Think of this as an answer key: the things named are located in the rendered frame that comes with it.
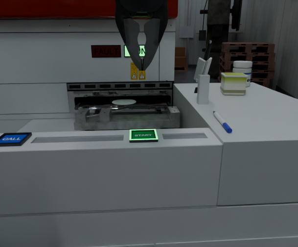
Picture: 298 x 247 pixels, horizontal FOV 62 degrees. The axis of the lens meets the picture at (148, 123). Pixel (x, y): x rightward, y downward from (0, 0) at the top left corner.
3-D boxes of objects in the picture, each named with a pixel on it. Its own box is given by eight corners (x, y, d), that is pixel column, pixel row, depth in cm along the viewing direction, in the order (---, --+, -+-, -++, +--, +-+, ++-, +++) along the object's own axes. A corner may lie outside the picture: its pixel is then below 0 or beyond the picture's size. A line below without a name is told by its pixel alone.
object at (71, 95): (70, 111, 107) (68, 90, 104) (171, 110, 110) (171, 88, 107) (69, 113, 106) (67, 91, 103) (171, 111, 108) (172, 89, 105)
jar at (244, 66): (228, 84, 103) (230, 61, 100) (244, 84, 104) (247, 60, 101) (235, 87, 97) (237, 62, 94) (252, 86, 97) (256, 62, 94)
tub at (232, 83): (219, 90, 91) (220, 72, 88) (240, 91, 90) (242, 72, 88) (222, 95, 84) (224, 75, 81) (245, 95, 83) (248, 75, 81)
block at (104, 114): (102, 114, 92) (102, 107, 91) (111, 114, 92) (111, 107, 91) (99, 121, 84) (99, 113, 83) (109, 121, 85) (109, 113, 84)
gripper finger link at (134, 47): (141, 67, 51) (140, 18, 47) (142, 71, 45) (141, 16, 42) (126, 67, 50) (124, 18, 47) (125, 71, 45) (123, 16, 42)
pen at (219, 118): (212, 109, 64) (227, 128, 51) (216, 109, 64) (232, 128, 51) (211, 113, 64) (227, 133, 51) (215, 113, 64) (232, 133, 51)
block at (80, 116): (80, 115, 92) (80, 107, 91) (89, 115, 92) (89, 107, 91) (76, 122, 84) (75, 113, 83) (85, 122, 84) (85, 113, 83)
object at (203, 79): (192, 99, 78) (194, 56, 74) (204, 99, 78) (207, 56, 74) (196, 105, 72) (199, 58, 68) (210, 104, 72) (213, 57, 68)
